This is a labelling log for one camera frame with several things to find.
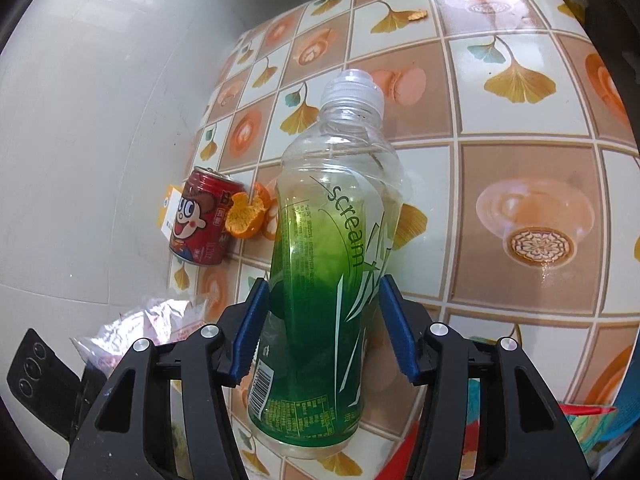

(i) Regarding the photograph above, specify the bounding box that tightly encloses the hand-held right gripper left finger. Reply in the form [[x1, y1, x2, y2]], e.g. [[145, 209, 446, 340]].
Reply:
[[62, 276, 271, 480]]

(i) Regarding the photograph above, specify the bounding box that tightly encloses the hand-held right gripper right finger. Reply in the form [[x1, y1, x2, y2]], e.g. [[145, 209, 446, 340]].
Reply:
[[377, 275, 593, 480]]

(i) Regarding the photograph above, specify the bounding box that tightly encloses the green drink bottle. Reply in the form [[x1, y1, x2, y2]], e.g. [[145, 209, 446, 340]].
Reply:
[[247, 69, 405, 461]]

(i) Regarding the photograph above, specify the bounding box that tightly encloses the clear bag with pink print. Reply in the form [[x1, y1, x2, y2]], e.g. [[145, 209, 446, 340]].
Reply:
[[70, 297, 211, 376]]

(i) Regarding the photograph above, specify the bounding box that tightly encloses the orange peel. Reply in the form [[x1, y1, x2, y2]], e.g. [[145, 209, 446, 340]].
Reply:
[[224, 182, 278, 238]]

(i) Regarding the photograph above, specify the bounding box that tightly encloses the red cartoon drink can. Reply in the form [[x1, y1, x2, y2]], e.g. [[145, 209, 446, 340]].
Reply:
[[168, 166, 247, 266]]

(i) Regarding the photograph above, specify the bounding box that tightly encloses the small yellow white box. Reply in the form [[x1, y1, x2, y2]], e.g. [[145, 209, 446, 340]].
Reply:
[[157, 185, 186, 241]]

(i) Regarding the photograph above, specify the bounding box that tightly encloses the ginkgo leaf patterned tablecloth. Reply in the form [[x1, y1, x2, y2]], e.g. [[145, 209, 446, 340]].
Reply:
[[170, 0, 640, 480]]

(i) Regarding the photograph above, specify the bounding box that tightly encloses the black phone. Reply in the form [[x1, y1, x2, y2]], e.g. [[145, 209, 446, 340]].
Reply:
[[6, 328, 81, 443]]

